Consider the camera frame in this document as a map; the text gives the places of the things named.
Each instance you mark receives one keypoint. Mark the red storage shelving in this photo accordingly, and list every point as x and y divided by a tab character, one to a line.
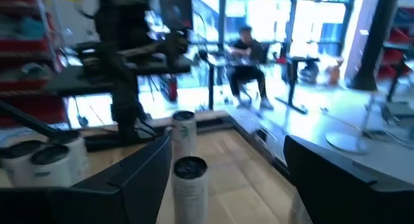
26	46

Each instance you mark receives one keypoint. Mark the Celsius Tropical Vibe can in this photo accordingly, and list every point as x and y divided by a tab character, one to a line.
79	152

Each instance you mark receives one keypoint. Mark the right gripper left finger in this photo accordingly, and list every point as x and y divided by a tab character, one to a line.
81	208

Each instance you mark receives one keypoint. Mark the white round stand base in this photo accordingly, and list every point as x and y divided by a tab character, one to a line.
347	143

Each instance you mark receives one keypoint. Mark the Celsius Arctic Vibe can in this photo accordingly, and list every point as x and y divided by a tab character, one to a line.
51	170

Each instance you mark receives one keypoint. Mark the black background table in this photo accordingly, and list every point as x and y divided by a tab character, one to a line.
296	60

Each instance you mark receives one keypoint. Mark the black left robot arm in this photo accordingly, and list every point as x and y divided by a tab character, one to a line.
124	104

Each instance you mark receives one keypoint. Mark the person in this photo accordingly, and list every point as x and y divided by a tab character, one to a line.
247	52

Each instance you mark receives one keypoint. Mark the Celsius Peach Vibe can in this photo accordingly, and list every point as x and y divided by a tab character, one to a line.
189	198
184	136
17	169

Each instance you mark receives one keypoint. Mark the black desk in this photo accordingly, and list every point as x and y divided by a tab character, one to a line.
64	83

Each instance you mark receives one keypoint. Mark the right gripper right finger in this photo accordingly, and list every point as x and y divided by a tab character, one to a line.
349	201

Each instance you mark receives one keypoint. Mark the black room pillar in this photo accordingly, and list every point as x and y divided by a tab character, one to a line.
375	39

